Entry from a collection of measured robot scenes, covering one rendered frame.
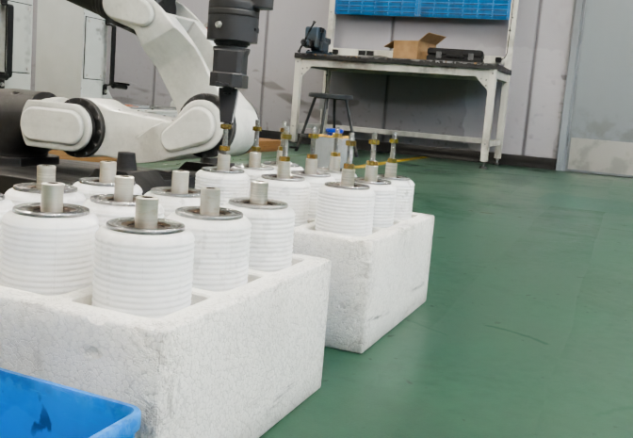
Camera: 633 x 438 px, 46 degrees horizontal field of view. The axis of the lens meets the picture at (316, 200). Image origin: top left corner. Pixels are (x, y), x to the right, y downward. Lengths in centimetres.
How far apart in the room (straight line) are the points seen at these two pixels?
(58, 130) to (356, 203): 89
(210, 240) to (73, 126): 107
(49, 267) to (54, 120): 111
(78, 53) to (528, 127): 372
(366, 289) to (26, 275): 56
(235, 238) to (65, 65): 324
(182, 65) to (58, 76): 235
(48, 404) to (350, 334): 59
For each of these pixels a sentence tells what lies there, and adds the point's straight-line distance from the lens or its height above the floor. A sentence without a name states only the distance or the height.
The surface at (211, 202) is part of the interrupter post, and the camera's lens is 83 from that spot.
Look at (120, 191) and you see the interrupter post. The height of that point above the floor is 26.
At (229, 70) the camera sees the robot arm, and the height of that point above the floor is 43.
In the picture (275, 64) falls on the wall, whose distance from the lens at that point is 697.
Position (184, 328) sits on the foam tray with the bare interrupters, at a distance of 69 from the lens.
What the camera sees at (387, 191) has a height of 24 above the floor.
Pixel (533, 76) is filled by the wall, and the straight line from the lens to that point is 632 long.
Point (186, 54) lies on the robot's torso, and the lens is 171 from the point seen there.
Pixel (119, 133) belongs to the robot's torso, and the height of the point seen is 28.
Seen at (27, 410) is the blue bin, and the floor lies 9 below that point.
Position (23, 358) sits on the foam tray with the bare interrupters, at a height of 12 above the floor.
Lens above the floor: 39
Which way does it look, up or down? 7 degrees down
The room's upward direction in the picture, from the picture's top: 5 degrees clockwise
